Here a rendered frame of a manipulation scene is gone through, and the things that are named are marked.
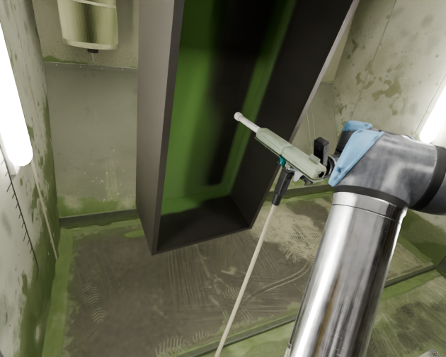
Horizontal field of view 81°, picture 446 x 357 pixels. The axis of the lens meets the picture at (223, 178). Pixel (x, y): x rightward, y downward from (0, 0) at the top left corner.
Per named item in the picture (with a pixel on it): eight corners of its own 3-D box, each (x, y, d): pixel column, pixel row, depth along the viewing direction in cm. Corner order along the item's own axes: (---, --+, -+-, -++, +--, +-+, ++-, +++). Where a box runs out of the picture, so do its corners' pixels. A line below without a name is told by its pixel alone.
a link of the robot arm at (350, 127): (377, 124, 99) (364, 155, 104) (345, 117, 102) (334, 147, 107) (381, 127, 91) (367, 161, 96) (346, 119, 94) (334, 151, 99)
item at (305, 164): (302, 224, 86) (331, 163, 75) (292, 227, 84) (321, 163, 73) (231, 156, 121) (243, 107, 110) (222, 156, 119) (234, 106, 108)
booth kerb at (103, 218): (61, 231, 191) (59, 218, 185) (62, 230, 193) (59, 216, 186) (338, 192, 296) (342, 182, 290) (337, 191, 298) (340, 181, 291)
